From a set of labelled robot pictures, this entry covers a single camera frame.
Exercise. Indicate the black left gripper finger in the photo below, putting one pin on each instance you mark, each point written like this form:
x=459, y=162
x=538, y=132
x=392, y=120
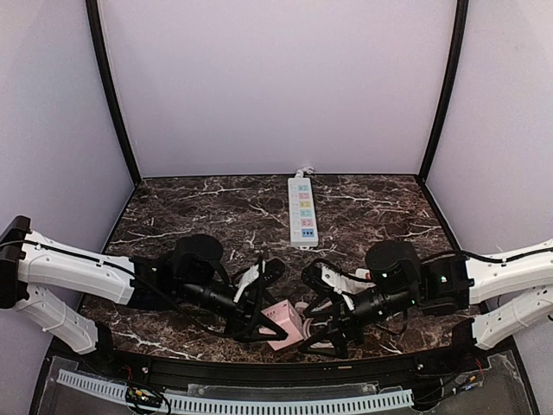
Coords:
x=261, y=293
x=259, y=329

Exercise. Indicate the pink cube socket adapter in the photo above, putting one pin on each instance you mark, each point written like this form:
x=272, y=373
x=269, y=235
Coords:
x=287, y=318

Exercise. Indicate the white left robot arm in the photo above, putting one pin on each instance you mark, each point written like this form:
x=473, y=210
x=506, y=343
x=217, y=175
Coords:
x=31, y=263

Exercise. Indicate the black corner post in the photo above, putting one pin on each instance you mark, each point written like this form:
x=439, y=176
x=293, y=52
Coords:
x=111, y=97
x=454, y=55

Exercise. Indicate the white multicolour power strip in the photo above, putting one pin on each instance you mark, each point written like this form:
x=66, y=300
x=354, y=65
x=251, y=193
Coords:
x=303, y=230

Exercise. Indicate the black left corner post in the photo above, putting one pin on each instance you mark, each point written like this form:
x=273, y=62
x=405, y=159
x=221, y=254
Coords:
x=111, y=97

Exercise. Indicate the black front table rail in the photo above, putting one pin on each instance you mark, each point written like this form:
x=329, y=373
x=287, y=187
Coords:
x=390, y=370

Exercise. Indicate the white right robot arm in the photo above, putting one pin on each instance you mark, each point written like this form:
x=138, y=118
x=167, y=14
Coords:
x=456, y=280

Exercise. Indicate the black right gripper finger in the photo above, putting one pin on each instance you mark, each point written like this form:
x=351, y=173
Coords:
x=322, y=305
x=329, y=341

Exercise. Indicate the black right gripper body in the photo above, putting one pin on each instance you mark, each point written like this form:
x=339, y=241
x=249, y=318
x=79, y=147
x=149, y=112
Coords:
x=343, y=312

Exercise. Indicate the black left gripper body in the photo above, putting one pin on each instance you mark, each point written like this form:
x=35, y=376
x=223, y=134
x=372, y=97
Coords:
x=246, y=309

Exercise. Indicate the black right corner post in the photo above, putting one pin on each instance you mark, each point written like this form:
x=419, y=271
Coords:
x=454, y=55

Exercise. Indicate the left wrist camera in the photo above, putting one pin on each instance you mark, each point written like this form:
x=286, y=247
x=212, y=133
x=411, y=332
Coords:
x=273, y=270

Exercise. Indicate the white slotted cable duct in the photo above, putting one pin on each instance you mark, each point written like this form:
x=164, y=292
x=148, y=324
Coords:
x=227, y=400

